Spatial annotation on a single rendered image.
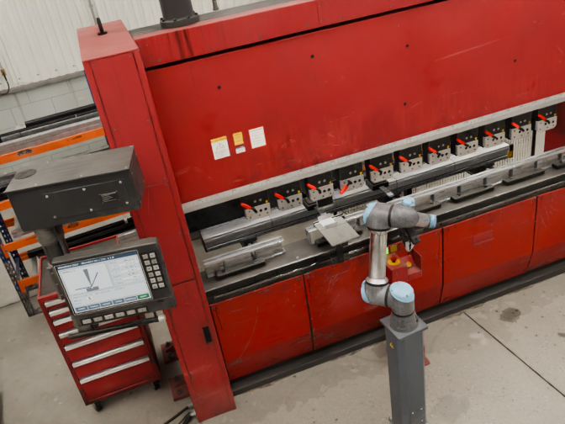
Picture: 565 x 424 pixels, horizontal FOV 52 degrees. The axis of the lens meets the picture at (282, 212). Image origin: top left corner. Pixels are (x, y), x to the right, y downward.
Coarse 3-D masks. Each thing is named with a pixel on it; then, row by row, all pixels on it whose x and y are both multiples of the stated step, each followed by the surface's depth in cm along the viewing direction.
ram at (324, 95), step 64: (448, 0) 314; (512, 0) 327; (192, 64) 283; (256, 64) 294; (320, 64) 305; (384, 64) 318; (448, 64) 331; (512, 64) 346; (192, 128) 297; (320, 128) 322; (384, 128) 336; (192, 192) 313; (256, 192) 326
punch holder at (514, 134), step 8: (528, 112) 366; (512, 120) 365; (520, 120) 367; (528, 120) 369; (504, 128) 374; (512, 128) 367; (528, 128) 371; (504, 136) 377; (512, 136) 370; (520, 136) 372
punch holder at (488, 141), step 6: (504, 120) 363; (480, 126) 364; (486, 126) 360; (492, 126) 361; (498, 126) 363; (504, 126) 365; (480, 132) 366; (492, 132) 363; (498, 132) 365; (504, 132) 366; (480, 138) 368; (486, 138) 364; (492, 138) 365; (498, 138) 367; (480, 144) 370; (486, 144) 366; (492, 144) 367; (498, 144) 369
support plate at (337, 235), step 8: (320, 224) 351; (344, 224) 347; (320, 232) 344; (328, 232) 342; (336, 232) 341; (344, 232) 339; (352, 232) 338; (328, 240) 335; (336, 240) 334; (344, 240) 332
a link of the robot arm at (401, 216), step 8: (400, 208) 277; (408, 208) 280; (392, 216) 276; (400, 216) 276; (408, 216) 277; (416, 216) 281; (424, 216) 298; (432, 216) 309; (392, 224) 278; (400, 224) 277; (408, 224) 278; (416, 224) 284; (424, 224) 300; (432, 224) 308
